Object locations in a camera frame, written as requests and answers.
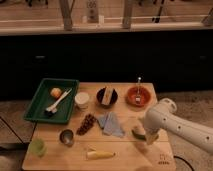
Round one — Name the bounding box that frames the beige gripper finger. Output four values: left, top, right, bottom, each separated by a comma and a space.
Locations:
145, 133, 159, 145

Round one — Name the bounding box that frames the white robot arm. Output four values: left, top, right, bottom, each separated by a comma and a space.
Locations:
142, 98, 213, 155

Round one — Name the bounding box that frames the small metal cup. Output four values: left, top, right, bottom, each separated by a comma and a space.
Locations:
59, 129, 74, 147

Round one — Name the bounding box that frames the green plastic cup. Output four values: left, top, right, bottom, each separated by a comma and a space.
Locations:
28, 139, 46, 157

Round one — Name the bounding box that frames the metal spoon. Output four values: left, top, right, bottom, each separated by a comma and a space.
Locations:
135, 77, 141, 104

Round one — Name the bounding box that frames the orange bowl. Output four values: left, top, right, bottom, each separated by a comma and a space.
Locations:
126, 86, 151, 107

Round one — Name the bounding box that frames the blue folded cloth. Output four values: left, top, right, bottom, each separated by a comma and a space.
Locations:
97, 112, 125, 138

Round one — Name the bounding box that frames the beige block in bowl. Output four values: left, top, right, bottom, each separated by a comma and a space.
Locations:
102, 87, 114, 105

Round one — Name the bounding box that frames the brown textured piece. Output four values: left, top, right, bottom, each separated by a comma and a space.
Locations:
76, 114, 97, 135

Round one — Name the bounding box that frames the black bowl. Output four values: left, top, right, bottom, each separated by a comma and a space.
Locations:
96, 87, 118, 107

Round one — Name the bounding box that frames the white round container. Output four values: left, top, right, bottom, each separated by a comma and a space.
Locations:
75, 92, 90, 109

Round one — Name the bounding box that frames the green plastic tray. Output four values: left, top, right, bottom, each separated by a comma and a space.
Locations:
24, 78, 79, 124

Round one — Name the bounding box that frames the orange fruit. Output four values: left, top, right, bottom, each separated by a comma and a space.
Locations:
50, 87, 62, 99

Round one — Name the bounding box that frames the black cable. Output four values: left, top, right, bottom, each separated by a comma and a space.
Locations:
173, 155, 195, 171

